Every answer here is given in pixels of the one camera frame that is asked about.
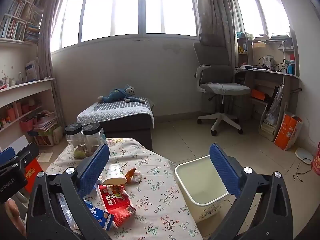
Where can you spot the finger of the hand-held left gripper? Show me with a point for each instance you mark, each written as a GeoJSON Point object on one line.
{"type": "Point", "coordinates": [26, 153]}
{"type": "Point", "coordinates": [6, 152]}

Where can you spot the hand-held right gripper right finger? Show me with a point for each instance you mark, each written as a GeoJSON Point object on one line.
{"type": "Point", "coordinates": [223, 170]}

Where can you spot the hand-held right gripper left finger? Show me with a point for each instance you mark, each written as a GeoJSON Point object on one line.
{"type": "Point", "coordinates": [95, 165]}

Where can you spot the white leaf-print paper cup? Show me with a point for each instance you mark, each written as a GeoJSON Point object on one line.
{"type": "Point", "coordinates": [115, 177]}

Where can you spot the white plastic trash bin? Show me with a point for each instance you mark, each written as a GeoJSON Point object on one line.
{"type": "Point", "coordinates": [200, 180]}

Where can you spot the red snack packet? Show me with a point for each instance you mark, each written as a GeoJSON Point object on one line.
{"type": "Point", "coordinates": [117, 202]}

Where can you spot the blue milk carton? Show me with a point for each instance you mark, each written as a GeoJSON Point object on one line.
{"type": "Point", "coordinates": [100, 215]}

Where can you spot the person's left hand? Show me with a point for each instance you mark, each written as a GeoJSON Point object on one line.
{"type": "Point", "coordinates": [15, 215]}

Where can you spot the white crumpled tissue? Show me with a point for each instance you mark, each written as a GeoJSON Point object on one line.
{"type": "Point", "coordinates": [99, 181]}

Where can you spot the sheet of paper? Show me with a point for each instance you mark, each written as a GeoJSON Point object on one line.
{"type": "Point", "coordinates": [45, 157]}

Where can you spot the red folder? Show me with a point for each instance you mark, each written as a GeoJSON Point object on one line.
{"type": "Point", "coordinates": [32, 175]}

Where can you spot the plastic jar with brown nuts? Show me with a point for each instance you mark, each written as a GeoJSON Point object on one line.
{"type": "Point", "coordinates": [93, 140]}

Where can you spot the plastic jar with green contents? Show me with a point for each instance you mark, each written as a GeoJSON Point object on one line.
{"type": "Point", "coordinates": [76, 142]}

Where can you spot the orange and white wrapper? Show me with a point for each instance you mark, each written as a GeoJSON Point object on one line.
{"type": "Point", "coordinates": [130, 173]}

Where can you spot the white tissue with peel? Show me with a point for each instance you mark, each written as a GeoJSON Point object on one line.
{"type": "Point", "coordinates": [137, 176]}

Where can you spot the dark ottoman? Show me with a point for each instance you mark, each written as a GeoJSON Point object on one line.
{"type": "Point", "coordinates": [130, 130]}

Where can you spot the clear plastic wrapper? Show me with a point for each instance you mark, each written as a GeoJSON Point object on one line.
{"type": "Point", "coordinates": [66, 212]}

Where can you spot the grey quilted blanket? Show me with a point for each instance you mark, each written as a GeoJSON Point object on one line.
{"type": "Point", "coordinates": [112, 111]}

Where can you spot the stack of books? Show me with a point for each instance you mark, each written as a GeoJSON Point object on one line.
{"type": "Point", "coordinates": [267, 131]}

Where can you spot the white shelf unit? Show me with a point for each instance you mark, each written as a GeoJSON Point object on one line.
{"type": "Point", "coordinates": [27, 92]}

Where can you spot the floral tablecloth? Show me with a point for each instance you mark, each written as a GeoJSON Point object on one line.
{"type": "Point", "coordinates": [155, 180]}

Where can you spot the blue plush monkey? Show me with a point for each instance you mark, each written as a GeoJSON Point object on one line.
{"type": "Point", "coordinates": [117, 95]}

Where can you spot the orange paper bag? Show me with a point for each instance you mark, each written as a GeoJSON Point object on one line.
{"type": "Point", "coordinates": [287, 132]}

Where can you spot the white bathroom scale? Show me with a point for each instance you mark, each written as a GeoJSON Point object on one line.
{"type": "Point", "coordinates": [303, 155]}

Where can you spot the grey office chair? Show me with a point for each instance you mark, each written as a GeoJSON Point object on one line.
{"type": "Point", "coordinates": [220, 87]}

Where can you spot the blue and white book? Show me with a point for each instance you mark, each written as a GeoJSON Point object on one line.
{"type": "Point", "coordinates": [32, 71]}

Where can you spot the silver bag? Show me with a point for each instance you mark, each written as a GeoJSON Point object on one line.
{"type": "Point", "coordinates": [275, 105]}

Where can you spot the orange box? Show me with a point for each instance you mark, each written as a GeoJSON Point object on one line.
{"type": "Point", "coordinates": [258, 94]}

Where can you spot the red bag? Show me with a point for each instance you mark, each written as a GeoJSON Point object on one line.
{"type": "Point", "coordinates": [317, 158]}

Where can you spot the wooden desk with hutch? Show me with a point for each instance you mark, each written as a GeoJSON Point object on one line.
{"type": "Point", "coordinates": [267, 80]}

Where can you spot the grey curtain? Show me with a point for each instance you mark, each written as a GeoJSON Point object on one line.
{"type": "Point", "coordinates": [47, 42]}
{"type": "Point", "coordinates": [215, 10]}

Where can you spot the blue bottle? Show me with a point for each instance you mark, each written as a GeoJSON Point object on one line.
{"type": "Point", "coordinates": [290, 68]}

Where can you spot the large window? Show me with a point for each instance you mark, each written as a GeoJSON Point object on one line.
{"type": "Point", "coordinates": [125, 7]}

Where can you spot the small window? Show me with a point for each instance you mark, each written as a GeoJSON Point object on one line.
{"type": "Point", "coordinates": [262, 10]}

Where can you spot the wall bookshelf with books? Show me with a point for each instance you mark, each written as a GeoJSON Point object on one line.
{"type": "Point", "coordinates": [17, 20]}

